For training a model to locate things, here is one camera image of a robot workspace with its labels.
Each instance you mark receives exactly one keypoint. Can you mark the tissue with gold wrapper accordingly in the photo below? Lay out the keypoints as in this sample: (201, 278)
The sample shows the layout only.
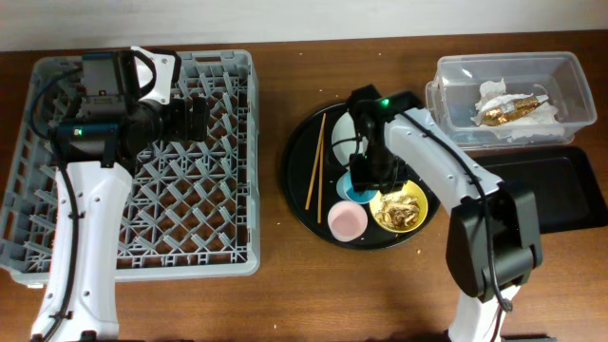
(515, 116)

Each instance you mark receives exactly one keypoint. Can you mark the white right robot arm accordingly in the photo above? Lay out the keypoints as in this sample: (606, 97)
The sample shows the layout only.
(494, 238)

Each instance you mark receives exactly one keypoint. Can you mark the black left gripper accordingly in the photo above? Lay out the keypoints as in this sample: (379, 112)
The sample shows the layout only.
(184, 130)

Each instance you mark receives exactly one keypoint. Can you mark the grey plate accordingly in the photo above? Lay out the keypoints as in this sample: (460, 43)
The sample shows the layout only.
(344, 129)

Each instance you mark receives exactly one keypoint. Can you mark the food scraps and peanut shells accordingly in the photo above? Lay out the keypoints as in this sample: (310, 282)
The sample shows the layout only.
(397, 211)

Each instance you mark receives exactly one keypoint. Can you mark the black rectangular tray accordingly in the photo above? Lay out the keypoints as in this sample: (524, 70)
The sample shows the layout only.
(566, 189)

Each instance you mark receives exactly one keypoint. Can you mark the round black tray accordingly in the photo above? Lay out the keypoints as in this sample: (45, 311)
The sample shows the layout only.
(311, 202)

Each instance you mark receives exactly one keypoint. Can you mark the pink cup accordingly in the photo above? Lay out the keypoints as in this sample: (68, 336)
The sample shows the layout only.
(347, 220)

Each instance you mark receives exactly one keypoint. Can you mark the light blue cup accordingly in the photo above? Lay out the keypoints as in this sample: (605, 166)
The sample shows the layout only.
(345, 190)

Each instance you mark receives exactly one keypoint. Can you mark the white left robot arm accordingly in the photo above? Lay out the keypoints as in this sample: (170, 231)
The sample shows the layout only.
(126, 107)

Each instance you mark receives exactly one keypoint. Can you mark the clear plastic bin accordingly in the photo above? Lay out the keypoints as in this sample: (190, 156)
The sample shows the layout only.
(464, 84)

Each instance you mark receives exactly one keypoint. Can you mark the yellow bowl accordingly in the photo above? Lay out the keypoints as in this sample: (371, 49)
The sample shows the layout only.
(413, 189)

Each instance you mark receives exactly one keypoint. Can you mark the grey dishwasher rack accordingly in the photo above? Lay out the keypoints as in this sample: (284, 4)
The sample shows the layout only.
(193, 210)

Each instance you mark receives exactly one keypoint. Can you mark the left wooden chopstick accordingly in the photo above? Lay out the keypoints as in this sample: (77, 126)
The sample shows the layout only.
(316, 161)

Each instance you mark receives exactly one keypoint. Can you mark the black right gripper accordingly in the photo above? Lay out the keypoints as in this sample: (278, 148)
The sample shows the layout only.
(372, 173)

